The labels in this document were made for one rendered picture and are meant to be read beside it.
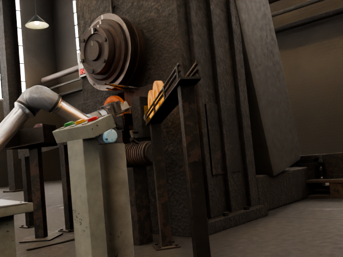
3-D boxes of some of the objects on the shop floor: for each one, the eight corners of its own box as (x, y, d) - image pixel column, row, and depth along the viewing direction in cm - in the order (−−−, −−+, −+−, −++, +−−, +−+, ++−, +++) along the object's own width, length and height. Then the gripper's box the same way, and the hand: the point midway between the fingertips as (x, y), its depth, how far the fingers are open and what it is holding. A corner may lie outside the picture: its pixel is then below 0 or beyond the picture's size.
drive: (227, 196, 407) (209, 19, 419) (322, 195, 343) (297, -14, 355) (152, 213, 331) (132, -4, 342) (255, 217, 267) (227, -50, 278)
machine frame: (154, 211, 346) (136, 5, 357) (270, 214, 273) (242, -45, 284) (81, 228, 292) (62, -16, 303) (201, 238, 219) (170, -83, 230)
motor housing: (141, 239, 231) (132, 143, 234) (170, 242, 216) (161, 139, 219) (123, 245, 221) (115, 144, 225) (152, 248, 206) (142, 140, 210)
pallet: (222, 198, 395) (217, 151, 398) (268, 187, 453) (264, 147, 456) (349, 198, 311) (342, 139, 314) (386, 185, 369) (380, 136, 372)
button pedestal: (92, 276, 165) (79, 122, 169) (132, 285, 149) (118, 113, 153) (56, 288, 153) (44, 122, 157) (96, 299, 137) (81, 113, 141)
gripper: (106, 105, 230) (132, 95, 245) (96, 107, 236) (122, 97, 251) (111, 120, 231) (137, 109, 246) (101, 122, 237) (126, 111, 253)
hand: (129, 108), depth 248 cm, fingers closed
